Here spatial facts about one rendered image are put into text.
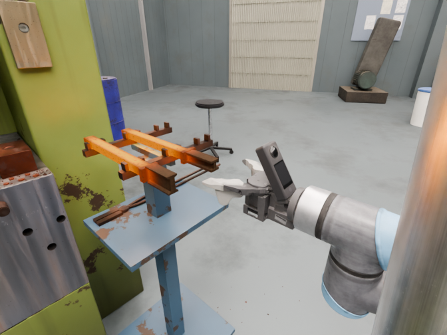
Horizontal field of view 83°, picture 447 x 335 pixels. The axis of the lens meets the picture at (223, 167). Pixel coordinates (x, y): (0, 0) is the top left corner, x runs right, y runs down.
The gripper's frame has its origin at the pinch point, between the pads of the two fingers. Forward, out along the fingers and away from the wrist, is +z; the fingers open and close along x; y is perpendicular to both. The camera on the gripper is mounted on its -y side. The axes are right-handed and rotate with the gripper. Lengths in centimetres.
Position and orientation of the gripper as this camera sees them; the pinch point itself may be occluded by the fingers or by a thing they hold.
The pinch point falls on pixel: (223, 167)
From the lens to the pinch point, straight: 60.2
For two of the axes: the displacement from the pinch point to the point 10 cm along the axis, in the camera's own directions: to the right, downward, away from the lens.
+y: 0.0, 9.0, 4.4
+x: 6.4, -3.4, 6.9
